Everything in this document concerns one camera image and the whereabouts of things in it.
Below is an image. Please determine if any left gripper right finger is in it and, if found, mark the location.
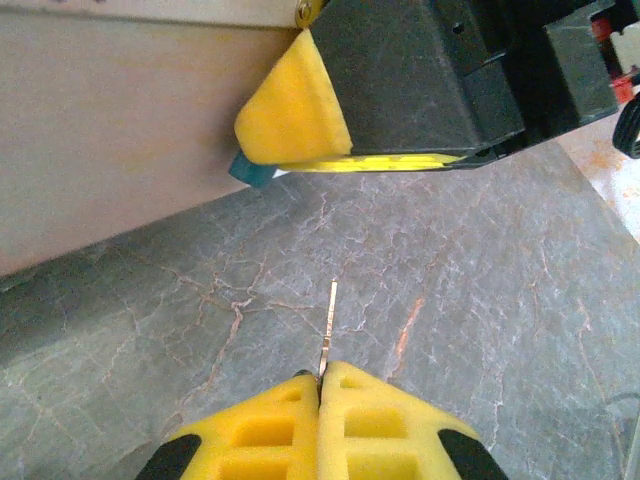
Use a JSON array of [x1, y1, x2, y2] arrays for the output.
[[318, 359, 509, 480]]

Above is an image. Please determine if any metal box hasp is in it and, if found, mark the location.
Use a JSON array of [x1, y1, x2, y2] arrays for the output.
[[293, 0, 329, 29]]

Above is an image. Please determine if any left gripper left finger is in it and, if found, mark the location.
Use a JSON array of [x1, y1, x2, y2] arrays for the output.
[[134, 373, 321, 480]]

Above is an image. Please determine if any small metal key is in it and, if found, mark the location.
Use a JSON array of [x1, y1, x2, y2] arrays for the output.
[[313, 279, 340, 389]]

